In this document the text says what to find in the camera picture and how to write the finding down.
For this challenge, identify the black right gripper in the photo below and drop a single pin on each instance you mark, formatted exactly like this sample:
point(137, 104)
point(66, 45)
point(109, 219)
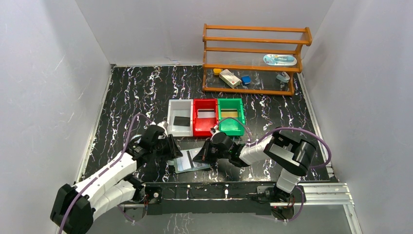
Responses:
point(204, 155)

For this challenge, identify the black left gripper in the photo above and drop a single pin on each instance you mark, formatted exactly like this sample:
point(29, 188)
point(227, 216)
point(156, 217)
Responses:
point(171, 146)

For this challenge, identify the white magnetic stripe card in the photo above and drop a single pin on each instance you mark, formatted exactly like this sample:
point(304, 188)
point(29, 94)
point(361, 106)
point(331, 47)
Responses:
point(187, 161)

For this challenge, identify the grey-green card holder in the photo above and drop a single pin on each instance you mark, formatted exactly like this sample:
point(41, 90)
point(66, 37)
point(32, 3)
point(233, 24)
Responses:
point(188, 161)

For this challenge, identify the black card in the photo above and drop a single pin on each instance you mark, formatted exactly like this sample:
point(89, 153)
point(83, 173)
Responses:
point(181, 121)

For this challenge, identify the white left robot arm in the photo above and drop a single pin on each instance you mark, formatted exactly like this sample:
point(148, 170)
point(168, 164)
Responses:
point(76, 207)

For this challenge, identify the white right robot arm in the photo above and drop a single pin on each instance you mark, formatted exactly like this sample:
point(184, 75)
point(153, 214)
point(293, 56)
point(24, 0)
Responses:
point(294, 157)

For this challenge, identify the silver grey card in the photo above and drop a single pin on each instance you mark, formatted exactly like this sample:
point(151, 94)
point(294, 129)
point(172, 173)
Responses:
point(206, 113)

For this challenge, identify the gold card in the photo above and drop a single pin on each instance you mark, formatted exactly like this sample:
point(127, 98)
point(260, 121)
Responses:
point(229, 113)

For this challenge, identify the red plastic bin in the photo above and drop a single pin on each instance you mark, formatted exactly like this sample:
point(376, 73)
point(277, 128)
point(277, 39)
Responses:
point(202, 126)

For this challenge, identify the white plastic bin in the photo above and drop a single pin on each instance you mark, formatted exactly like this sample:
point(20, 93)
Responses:
point(183, 108)

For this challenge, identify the green plastic bin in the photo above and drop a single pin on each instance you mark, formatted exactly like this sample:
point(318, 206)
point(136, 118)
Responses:
point(230, 126)

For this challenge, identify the white cardboard box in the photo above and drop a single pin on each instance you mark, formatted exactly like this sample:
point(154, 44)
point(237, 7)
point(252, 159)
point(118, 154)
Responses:
point(229, 78)

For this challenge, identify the small yellow block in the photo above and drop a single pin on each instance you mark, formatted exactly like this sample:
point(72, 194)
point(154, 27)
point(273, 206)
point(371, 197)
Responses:
point(217, 71)

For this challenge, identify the small blue block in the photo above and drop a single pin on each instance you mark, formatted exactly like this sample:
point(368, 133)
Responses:
point(246, 80)

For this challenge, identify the orange wooden shelf rack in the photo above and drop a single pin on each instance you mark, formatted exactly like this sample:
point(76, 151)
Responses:
point(241, 49)

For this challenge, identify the white tape dispenser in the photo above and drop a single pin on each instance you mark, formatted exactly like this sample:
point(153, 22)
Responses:
point(283, 77)

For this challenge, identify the teal packaged tool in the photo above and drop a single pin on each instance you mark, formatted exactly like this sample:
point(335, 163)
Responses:
point(279, 60)

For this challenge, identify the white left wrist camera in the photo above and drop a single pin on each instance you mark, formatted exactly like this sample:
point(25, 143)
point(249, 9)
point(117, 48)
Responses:
point(164, 125)

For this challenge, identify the aluminium frame rail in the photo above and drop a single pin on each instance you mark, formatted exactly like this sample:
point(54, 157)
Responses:
point(326, 193)

